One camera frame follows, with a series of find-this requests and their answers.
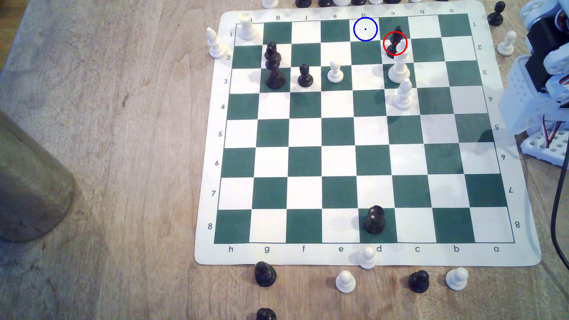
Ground white rook chess piece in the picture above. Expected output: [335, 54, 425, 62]
[238, 12, 258, 41]

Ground brown wooden cylinder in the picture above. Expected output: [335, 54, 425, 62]
[0, 110, 76, 243]

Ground white pawn chess piece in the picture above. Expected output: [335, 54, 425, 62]
[445, 267, 469, 291]
[358, 246, 378, 270]
[496, 30, 517, 57]
[327, 60, 344, 84]
[335, 270, 357, 294]

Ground black rook chess piece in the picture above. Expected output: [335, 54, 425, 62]
[363, 205, 386, 235]

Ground white bishop chess piece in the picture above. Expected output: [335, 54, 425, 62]
[206, 27, 228, 59]
[393, 78, 414, 111]

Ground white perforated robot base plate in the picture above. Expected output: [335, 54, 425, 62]
[519, 128, 569, 168]

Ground green white chess mat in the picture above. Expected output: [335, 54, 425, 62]
[194, 0, 542, 267]

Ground red servo wires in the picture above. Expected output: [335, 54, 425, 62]
[541, 114, 564, 149]

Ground black cable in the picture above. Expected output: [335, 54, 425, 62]
[550, 133, 569, 271]

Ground white king chess piece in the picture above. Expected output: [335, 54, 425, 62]
[388, 39, 411, 84]

